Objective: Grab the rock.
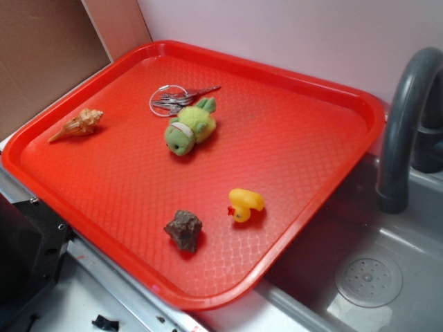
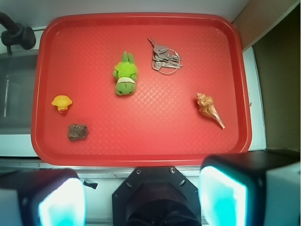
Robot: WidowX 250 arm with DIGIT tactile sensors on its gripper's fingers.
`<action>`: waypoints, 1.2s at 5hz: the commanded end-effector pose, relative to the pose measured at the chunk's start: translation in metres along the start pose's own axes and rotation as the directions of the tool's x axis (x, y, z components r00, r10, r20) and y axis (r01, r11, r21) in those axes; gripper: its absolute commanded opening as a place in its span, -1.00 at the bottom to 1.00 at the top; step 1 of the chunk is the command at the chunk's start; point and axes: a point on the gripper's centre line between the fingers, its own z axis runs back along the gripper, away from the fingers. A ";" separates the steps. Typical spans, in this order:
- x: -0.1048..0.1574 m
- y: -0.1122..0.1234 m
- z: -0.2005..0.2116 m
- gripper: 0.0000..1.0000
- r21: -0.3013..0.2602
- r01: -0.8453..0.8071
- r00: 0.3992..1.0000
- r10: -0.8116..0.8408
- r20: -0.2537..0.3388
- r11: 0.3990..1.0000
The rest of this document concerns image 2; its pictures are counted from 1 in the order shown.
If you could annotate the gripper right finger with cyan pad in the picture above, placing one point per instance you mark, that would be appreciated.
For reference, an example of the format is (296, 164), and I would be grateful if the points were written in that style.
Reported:
(256, 188)

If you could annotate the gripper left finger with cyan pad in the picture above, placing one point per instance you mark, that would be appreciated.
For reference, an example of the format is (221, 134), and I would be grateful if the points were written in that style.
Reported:
(42, 197)

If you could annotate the yellow rubber duck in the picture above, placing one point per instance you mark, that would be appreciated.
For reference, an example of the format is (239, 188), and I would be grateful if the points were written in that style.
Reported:
(61, 102)

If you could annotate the black faucet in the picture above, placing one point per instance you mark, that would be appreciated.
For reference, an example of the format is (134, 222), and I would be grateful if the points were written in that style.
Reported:
(16, 34)

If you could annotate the brown spiral seashell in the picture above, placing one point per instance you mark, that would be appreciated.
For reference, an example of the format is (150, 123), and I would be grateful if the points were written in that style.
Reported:
(207, 108)

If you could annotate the red plastic tray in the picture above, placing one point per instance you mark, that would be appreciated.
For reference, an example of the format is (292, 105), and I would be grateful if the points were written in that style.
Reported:
(160, 124)

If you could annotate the silver keys on ring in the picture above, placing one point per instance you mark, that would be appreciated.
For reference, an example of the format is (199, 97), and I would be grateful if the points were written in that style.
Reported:
(165, 60)

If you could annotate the stainless steel sink basin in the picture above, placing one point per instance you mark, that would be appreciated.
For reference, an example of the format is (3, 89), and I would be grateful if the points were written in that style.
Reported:
(17, 80)

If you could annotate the brown rock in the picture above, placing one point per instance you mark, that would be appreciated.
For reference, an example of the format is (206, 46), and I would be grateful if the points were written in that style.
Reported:
(77, 132)

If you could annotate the black octagonal mount plate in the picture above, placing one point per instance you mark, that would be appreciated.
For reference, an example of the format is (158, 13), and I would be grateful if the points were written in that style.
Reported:
(156, 196)

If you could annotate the green plush toy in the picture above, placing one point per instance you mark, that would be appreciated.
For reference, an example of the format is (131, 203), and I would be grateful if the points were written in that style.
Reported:
(125, 74)

